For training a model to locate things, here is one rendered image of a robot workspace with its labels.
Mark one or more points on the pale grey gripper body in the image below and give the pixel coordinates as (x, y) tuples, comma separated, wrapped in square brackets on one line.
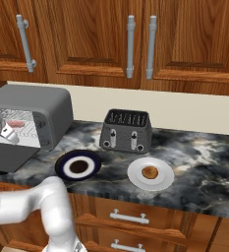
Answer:
[(10, 135)]

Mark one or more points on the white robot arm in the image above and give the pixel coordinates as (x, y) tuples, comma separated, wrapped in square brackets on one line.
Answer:
[(52, 210)]

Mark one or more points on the grey toaster oven door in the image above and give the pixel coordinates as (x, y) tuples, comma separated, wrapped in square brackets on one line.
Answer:
[(8, 157)]

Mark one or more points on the grey toaster oven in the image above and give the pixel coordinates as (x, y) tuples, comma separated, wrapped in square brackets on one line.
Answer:
[(37, 101)]

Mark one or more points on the grey four-slot toaster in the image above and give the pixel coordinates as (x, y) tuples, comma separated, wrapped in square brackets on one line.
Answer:
[(125, 138)]

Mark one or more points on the round brown bread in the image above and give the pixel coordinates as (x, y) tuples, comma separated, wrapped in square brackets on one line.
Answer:
[(149, 172)]

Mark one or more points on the dark blue plate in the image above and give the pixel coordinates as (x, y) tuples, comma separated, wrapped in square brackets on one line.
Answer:
[(62, 164)]

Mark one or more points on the white plate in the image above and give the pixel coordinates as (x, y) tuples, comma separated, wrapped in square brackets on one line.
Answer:
[(135, 177)]

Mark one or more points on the wooden drawer front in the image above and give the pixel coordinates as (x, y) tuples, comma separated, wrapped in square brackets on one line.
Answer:
[(96, 241), (165, 218)]

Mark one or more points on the wooden wall cupboard door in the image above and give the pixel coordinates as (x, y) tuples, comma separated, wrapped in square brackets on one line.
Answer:
[(4, 36), (198, 36), (86, 36)]

